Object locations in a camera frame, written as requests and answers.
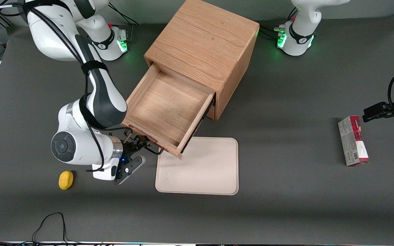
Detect beige rectangular tray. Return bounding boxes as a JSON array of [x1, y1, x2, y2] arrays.
[[155, 137, 239, 196]]

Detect black arm base cables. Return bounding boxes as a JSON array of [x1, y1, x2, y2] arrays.
[[259, 8, 297, 39], [107, 5, 140, 26]]

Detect thin black cable loop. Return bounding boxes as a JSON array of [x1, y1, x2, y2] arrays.
[[0, 212, 105, 246]]

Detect black right arm base cables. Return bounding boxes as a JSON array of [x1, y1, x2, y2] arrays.
[[107, 5, 140, 26]]

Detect yellow lemon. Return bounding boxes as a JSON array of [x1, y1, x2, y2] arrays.
[[58, 170, 74, 190]]

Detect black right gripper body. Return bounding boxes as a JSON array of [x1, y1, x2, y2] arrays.
[[120, 138, 139, 165]]

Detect oak wooden drawer cabinet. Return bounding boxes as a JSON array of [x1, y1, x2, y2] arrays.
[[144, 0, 260, 121]]

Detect black left arm base cables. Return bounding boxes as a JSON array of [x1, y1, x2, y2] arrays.
[[259, 8, 297, 39]]

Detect red plaid cardboard box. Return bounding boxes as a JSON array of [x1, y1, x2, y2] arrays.
[[338, 115, 370, 167]]

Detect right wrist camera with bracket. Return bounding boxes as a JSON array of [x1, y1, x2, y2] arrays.
[[93, 155, 146, 185]]

